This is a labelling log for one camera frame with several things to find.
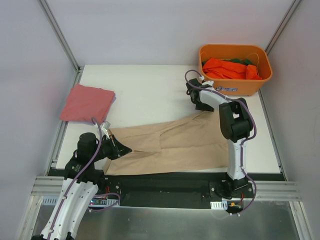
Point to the orange t shirt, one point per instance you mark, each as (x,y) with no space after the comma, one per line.
(220,69)

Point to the white cable duct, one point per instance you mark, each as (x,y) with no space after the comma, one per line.
(94,203)
(219,205)

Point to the left white cable duct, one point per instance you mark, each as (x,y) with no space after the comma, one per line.
(94,203)

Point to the beige t shirt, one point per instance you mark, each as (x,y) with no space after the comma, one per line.
(192,143)

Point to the right white cable duct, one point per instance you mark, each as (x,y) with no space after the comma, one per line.
(219,205)

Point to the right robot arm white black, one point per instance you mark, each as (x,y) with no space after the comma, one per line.
(236,124)

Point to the green t shirt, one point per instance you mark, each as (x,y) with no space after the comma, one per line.
(245,61)

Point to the right aluminium upright profile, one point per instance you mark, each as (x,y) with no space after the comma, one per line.
(283,24)

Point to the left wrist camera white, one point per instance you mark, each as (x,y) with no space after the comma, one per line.
(105,127)

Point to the orange plastic basket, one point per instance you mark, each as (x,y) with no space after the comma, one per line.
(226,52)

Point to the aluminium upright profile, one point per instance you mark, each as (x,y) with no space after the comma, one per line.
(283,24)
(59,34)

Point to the aluminium frame rail front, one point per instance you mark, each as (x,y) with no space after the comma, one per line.
(285,191)

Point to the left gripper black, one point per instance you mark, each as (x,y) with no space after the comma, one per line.
(114,146)

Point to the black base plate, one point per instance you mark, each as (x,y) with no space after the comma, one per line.
(179,190)

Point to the left aluminium upright profile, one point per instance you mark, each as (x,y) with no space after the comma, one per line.
(59,34)

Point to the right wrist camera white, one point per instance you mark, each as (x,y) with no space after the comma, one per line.
(208,82)

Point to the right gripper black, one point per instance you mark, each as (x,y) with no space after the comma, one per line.
(204,107)

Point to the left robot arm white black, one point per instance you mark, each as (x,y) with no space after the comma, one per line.
(82,181)

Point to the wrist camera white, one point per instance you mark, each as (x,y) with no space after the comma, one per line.
(208,82)
(105,127)

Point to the folded pink t shirt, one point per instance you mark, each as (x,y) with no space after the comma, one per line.
(85,102)

